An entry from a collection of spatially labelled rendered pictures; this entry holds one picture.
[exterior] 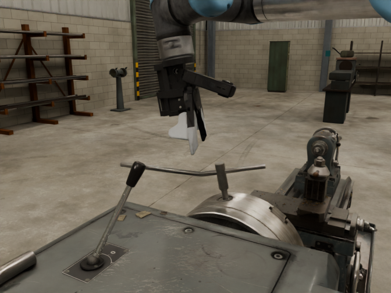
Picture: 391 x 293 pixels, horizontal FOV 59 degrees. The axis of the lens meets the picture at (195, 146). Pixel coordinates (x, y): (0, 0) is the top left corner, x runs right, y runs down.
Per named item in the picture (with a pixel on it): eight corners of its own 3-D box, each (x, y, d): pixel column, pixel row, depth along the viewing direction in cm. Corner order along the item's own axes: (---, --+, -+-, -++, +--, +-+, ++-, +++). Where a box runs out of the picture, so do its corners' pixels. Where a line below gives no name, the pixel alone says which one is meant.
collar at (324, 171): (327, 178, 124) (329, 170, 123) (305, 174, 128) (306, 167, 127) (331, 171, 131) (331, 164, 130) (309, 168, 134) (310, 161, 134)
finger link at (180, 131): (170, 157, 72) (170, 118, 76) (198, 154, 71) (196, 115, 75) (166, 152, 69) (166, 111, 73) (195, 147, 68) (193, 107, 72)
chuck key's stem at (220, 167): (232, 208, 81) (224, 160, 79) (231, 211, 79) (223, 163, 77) (223, 208, 81) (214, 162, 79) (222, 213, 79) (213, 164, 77)
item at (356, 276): (357, 317, 125) (365, 261, 119) (327, 307, 130) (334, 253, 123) (362, 276, 147) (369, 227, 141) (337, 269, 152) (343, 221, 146)
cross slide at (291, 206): (354, 239, 121) (355, 228, 119) (239, 213, 140) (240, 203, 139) (358, 220, 135) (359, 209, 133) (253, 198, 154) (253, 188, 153)
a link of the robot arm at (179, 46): (194, 37, 77) (187, 33, 69) (197, 58, 78) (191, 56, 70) (162, 43, 78) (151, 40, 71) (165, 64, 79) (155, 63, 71)
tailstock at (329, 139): (332, 196, 172) (338, 139, 164) (292, 189, 181) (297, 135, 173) (340, 177, 197) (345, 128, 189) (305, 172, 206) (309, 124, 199)
